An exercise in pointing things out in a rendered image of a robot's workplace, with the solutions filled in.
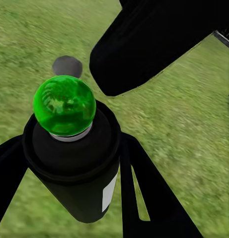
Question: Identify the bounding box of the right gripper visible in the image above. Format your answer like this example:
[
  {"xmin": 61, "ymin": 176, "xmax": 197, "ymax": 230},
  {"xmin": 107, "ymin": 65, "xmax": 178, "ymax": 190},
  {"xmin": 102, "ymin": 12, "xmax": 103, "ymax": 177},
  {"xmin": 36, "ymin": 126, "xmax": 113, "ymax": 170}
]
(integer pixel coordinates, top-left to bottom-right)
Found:
[{"xmin": 89, "ymin": 0, "xmax": 229, "ymax": 97}]

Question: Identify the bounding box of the pesticide atomizer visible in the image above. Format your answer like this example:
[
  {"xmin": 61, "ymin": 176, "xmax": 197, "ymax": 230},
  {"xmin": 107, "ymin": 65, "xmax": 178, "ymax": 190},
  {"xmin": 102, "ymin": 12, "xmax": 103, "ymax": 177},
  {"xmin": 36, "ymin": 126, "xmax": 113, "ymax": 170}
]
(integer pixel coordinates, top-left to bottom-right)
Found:
[{"xmin": 22, "ymin": 56, "xmax": 123, "ymax": 224}]

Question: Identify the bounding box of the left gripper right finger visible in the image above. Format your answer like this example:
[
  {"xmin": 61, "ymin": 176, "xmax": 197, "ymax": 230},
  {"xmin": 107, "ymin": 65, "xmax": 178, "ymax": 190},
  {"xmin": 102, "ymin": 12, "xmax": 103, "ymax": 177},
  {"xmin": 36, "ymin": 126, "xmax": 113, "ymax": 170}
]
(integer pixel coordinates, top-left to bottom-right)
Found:
[{"xmin": 120, "ymin": 132, "xmax": 203, "ymax": 238}]

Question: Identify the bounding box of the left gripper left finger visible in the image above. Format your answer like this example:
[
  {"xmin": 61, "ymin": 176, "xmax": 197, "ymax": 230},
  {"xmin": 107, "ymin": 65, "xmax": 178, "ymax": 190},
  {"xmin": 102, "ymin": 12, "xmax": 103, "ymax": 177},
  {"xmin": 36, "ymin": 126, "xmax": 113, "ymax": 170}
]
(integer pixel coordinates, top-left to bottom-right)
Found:
[{"xmin": 0, "ymin": 134, "xmax": 28, "ymax": 222}]

